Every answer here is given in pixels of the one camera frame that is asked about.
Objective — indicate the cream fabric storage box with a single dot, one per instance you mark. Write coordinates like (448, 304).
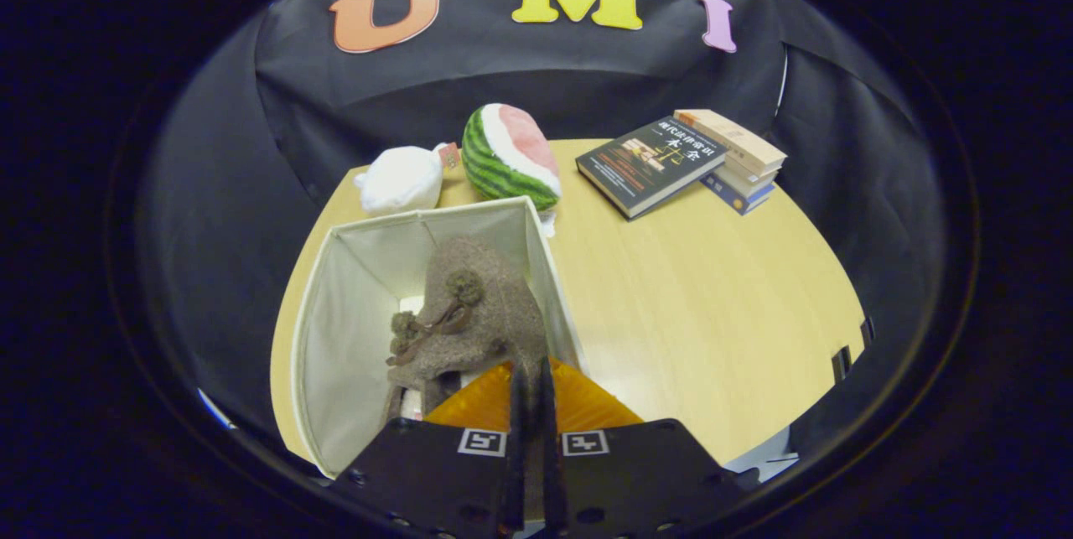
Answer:
(335, 355)

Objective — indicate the watermelon slice plush toy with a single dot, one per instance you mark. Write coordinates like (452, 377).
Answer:
(503, 162)

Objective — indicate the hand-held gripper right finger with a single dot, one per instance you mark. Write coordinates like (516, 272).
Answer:
(637, 480)

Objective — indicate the white cover book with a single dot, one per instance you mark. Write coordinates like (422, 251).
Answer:
(750, 181)

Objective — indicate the black cover book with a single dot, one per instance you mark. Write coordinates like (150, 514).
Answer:
(650, 166)

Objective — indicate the tan cover book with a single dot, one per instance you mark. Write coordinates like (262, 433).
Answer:
(729, 137)

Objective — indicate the white plush toy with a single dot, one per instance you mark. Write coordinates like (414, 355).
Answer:
(402, 178)

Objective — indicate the black table edge clip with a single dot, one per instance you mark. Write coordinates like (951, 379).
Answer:
(842, 363)

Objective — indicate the black backdrop cloth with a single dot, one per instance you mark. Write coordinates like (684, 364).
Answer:
(587, 69)

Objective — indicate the blue cover book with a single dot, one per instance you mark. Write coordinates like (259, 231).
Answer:
(738, 200)

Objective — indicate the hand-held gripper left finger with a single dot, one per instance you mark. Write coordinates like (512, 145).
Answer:
(436, 480)

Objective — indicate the brown felt shoe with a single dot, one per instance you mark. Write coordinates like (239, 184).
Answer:
(394, 405)
(486, 313)

